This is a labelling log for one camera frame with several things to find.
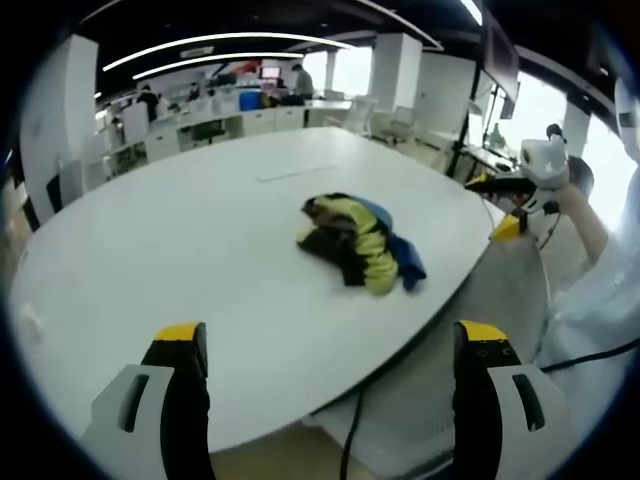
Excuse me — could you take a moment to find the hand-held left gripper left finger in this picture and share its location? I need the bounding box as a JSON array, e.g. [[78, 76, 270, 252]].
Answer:
[[79, 321, 217, 480]]

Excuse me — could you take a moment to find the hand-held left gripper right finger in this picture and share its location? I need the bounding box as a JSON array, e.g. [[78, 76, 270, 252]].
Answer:
[[452, 319, 569, 480]]

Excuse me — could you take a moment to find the yellow black blue garment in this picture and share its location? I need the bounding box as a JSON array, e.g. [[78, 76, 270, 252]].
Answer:
[[295, 192, 428, 297]]

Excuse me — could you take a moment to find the person's right hand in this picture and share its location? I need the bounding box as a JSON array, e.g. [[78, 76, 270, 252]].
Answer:
[[567, 154, 596, 201]]

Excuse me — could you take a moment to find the black stand pole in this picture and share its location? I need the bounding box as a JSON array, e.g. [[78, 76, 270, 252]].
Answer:
[[443, 64, 484, 179]]

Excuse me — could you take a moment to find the white office chair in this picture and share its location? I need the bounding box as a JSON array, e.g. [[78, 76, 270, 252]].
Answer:
[[383, 104, 417, 147], [343, 96, 375, 137]]

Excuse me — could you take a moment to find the white pillar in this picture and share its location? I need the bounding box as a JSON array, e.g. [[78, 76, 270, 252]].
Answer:
[[372, 32, 426, 131], [18, 34, 101, 226]]

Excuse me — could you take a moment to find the dark chair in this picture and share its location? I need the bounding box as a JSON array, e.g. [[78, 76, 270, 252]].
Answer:
[[45, 173, 65, 214]]

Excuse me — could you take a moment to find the black office chair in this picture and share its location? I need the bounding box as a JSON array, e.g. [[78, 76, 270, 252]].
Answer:
[[191, 119, 225, 145]]

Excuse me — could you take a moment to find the white counter desk row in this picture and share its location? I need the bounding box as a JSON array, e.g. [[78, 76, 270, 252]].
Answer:
[[102, 97, 351, 166]]

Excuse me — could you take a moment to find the long ceiling light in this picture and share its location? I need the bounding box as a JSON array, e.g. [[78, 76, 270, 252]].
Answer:
[[102, 31, 359, 73], [132, 51, 306, 81]]

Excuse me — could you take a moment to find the thin gripper cable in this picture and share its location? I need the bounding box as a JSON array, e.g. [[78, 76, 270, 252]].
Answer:
[[535, 199, 569, 252]]

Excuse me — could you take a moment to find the black cable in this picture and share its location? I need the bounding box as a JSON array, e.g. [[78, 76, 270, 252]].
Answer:
[[539, 338, 640, 375], [338, 388, 367, 480]]

